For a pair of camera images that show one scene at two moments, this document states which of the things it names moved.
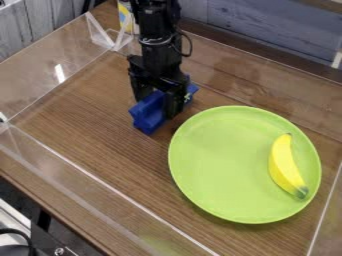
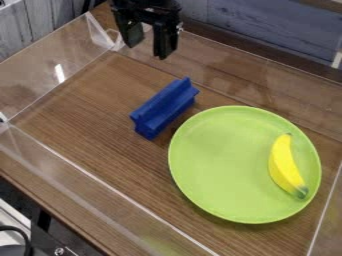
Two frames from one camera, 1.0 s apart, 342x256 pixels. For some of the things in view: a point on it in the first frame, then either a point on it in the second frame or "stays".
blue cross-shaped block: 148,113 stays
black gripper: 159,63 → 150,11
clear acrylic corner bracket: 100,37 stays
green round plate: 219,164 stays
